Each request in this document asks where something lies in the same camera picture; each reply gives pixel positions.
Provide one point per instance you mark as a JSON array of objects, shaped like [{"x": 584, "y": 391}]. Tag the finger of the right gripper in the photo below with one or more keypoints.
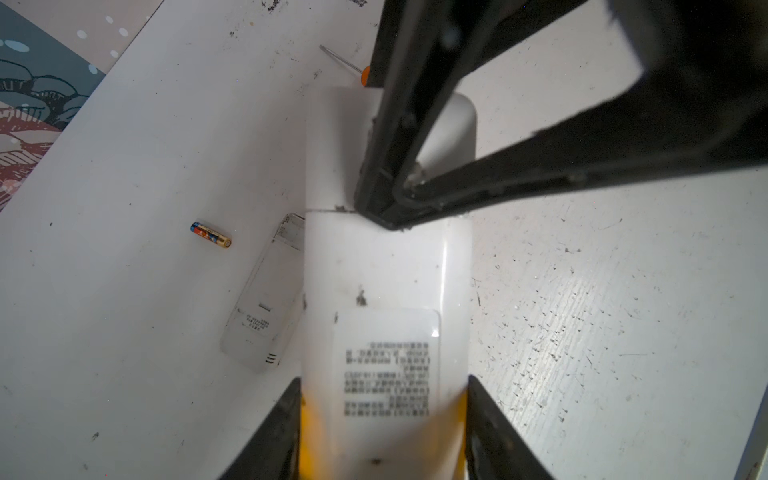
[
  {"x": 637, "y": 137},
  {"x": 422, "y": 50}
]

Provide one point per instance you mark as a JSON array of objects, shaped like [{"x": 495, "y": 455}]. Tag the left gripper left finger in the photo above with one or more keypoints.
[{"x": 272, "y": 452}]

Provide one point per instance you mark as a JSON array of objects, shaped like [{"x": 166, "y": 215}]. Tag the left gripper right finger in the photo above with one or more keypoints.
[{"x": 493, "y": 448}]

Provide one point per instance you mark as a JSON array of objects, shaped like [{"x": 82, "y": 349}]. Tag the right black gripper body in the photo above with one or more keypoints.
[{"x": 698, "y": 58}]

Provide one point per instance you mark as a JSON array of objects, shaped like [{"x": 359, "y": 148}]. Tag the orange black screwdriver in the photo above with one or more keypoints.
[{"x": 363, "y": 73}]

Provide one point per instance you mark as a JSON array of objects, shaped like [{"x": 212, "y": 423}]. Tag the white remote grey buttons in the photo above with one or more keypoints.
[{"x": 266, "y": 313}]

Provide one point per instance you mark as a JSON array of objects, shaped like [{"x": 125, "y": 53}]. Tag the white remote green buttons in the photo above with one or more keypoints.
[{"x": 384, "y": 356}]

